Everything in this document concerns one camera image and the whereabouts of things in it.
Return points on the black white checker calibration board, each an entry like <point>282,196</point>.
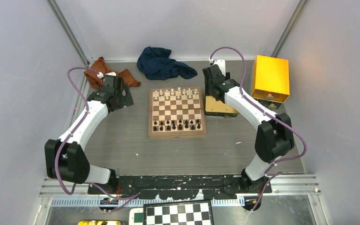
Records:
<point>178,213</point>

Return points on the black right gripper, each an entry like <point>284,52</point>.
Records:
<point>227,76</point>

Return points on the dark blue cloth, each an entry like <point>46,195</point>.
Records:
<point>155,63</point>

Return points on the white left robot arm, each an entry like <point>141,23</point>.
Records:
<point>65,157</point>

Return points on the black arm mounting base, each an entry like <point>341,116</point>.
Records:
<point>183,187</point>

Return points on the wooden chess board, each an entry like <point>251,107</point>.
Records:
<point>175,103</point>

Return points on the yellow drawer box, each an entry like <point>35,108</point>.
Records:
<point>269,79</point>

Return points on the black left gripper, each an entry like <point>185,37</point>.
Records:
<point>126,100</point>

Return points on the orange cloth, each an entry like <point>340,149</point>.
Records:
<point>101,66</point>

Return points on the yellow metal tray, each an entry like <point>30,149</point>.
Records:
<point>218,109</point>

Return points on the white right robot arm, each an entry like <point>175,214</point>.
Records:
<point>274,138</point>

